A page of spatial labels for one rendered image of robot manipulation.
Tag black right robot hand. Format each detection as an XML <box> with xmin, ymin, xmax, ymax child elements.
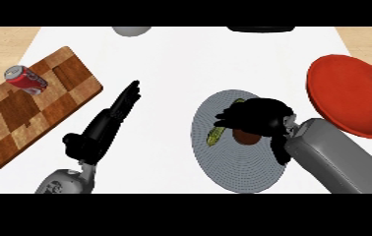
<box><xmin>214</xmin><ymin>97</ymin><xmax>298</xmax><ymax>166</ymax></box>

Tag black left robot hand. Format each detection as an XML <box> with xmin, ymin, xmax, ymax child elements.
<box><xmin>60</xmin><ymin>80</ymin><xmax>141</xmax><ymax>166</ymax></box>

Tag brown cupcake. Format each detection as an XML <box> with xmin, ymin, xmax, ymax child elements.
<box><xmin>231</xmin><ymin>128</ymin><xmax>261</xmax><ymax>147</ymax></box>

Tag grey round placemat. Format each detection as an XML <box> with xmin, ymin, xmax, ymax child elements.
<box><xmin>190</xmin><ymin>88</ymin><xmax>289</xmax><ymax>194</ymax></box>

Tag red bowl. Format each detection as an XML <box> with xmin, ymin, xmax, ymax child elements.
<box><xmin>305</xmin><ymin>54</ymin><xmax>372</xmax><ymax>139</ymax></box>

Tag green pickle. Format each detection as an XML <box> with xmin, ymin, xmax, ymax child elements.
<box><xmin>206</xmin><ymin>97</ymin><xmax>246</xmax><ymax>148</ymax></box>

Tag checkered wooden cutting board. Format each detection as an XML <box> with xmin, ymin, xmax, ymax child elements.
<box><xmin>0</xmin><ymin>45</ymin><xmax>104</xmax><ymax>169</ymax></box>

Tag red soda can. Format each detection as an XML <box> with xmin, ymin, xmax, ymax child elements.
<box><xmin>2</xmin><ymin>64</ymin><xmax>48</xmax><ymax>96</ymax></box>

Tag black appliance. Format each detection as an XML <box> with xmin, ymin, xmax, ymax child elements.
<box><xmin>225</xmin><ymin>27</ymin><xmax>296</xmax><ymax>33</ymax></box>

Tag grey rounded object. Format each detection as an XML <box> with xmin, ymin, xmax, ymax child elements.
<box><xmin>112</xmin><ymin>27</ymin><xmax>152</xmax><ymax>37</ymax></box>

